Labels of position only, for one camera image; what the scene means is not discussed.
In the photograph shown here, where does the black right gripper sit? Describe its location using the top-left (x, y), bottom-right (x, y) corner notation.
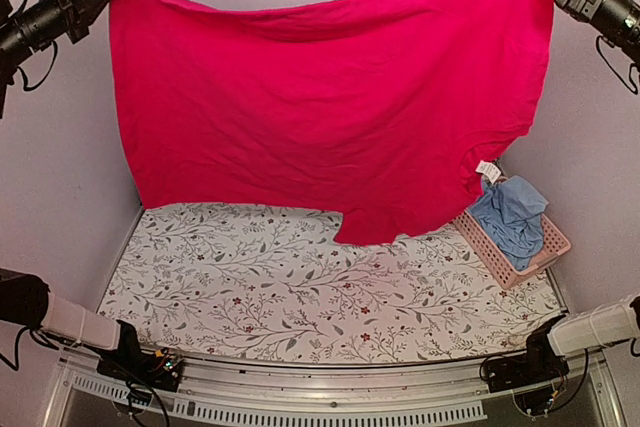
top-left (515, 0), bottom-right (640, 64)

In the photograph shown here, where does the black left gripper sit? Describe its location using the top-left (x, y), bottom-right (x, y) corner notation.
top-left (0, 0), bottom-right (128, 62)

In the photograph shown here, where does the red t-shirt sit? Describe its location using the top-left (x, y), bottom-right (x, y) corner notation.
top-left (109, 0), bottom-right (554, 245)

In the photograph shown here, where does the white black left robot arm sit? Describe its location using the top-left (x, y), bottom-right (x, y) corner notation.
top-left (1, 16), bottom-right (140, 310)

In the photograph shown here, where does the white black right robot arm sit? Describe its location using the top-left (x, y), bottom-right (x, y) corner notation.
top-left (516, 0), bottom-right (639, 383)

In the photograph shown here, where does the light blue crumpled shirt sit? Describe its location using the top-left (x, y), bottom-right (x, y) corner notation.
top-left (469, 176), bottom-right (548, 272)

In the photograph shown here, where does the pink perforated plastic basket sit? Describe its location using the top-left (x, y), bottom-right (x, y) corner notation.
top-left (452, 210), bottom-right (571, 290)

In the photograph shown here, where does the floral patterned tablecloth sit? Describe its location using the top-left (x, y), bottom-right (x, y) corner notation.
top-left (99, 204), bottom-right (561, 364)

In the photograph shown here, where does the aluminium frame post right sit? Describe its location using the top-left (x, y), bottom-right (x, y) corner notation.
top-left (493, 153), bottom-right (506, 170)

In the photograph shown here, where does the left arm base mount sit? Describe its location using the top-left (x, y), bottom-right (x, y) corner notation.
top-left (94, 347), bottom-right (184, 393)

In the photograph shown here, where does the aluminium front rail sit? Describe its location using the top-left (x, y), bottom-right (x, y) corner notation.
top-left (43, 329), bottom-right (637, 426)

